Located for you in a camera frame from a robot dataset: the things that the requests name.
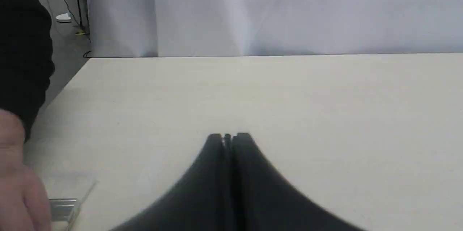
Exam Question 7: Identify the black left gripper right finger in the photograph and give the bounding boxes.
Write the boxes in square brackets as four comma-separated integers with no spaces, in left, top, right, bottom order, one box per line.
[231,133,360,231]

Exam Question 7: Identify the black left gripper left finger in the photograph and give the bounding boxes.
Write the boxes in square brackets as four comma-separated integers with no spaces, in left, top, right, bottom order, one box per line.
[114,134,229,231]

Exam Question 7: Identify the forearm in black sleeve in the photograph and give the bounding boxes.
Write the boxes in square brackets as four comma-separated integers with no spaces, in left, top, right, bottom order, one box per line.
[0,0,55,140]

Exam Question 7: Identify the person's open hand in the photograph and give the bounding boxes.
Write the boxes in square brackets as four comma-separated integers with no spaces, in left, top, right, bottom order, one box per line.
[0,110,52,231]

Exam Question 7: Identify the white backdrop curtain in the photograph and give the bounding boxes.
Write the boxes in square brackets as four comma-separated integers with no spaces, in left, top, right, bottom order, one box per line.
[88,0,463,57]

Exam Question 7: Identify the floor cables in background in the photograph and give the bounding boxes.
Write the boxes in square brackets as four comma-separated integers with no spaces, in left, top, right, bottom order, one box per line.
[52,0,93,58]

